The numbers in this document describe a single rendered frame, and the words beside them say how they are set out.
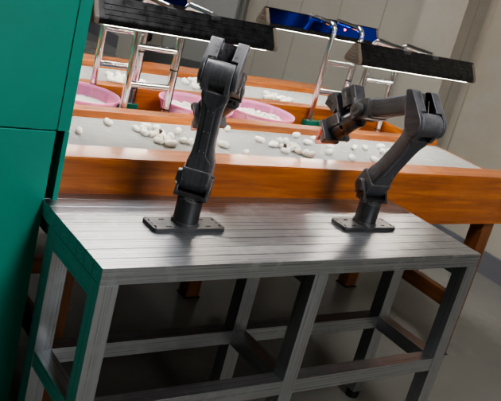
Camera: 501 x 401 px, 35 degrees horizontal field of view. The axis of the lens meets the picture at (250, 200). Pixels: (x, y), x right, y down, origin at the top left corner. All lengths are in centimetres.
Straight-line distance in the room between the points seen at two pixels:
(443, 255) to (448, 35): 232
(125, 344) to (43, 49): 78
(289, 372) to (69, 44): 98
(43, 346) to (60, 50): 70
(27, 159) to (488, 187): 174
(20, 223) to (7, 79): 35
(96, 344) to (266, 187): 79
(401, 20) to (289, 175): 271
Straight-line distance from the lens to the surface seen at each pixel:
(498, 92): 438
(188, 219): 188
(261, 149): 250
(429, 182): 273
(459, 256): 232
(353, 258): 202
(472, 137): 445
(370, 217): 225
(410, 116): 210
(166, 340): 214
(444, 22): 446
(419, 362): 245
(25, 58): 179
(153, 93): 285
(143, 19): 225
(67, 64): 182
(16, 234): 193
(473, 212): 298
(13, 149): 184
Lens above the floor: 136
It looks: 18 degrees down
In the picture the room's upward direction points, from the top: 15 degrees clockwise
